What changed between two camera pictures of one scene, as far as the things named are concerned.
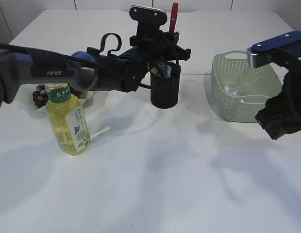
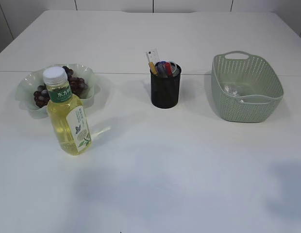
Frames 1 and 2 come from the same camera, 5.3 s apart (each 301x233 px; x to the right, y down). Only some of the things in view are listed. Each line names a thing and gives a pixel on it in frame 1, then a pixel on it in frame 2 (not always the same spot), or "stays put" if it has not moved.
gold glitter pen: (154, 71) stays put
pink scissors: (169, 71) to (175, 69)
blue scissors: (162, 69) stays put
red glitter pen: (175, 8) to (168, 69)
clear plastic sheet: (230, 91) stays put
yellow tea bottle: (66, 118) stays put
